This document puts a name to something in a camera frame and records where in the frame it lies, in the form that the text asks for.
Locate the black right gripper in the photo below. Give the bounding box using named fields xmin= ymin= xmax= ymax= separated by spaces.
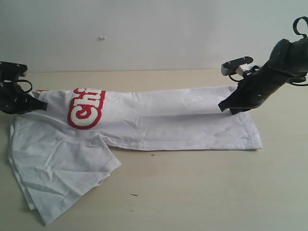
xmin=218 ymin=66 xmax=285 ymax=115

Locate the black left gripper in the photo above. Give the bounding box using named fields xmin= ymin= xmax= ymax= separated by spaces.
xmin=0 ymin=80 xmax=48 ymax=115

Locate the white t-shirt red Chinese lettering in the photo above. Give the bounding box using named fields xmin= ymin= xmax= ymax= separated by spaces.
xmin=9 ymin=86 xmax=261 ymax=224

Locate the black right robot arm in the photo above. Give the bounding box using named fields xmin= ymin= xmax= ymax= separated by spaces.
xmin=218 ymin=38 xmax=308 ymax=115

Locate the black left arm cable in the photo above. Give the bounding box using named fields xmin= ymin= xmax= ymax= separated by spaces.
xmin=14 ymin=79 xmax=33 ymax=93

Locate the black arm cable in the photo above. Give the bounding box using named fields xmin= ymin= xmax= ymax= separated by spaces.
xmin=292 ymin=15 xmax=308 ymax=39
xmin=14 ymin=79 xmax=33 ymax=93

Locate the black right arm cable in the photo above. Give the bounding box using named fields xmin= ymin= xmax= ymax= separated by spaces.
xmin=292 ymin=15 xmax=308 ymax=39

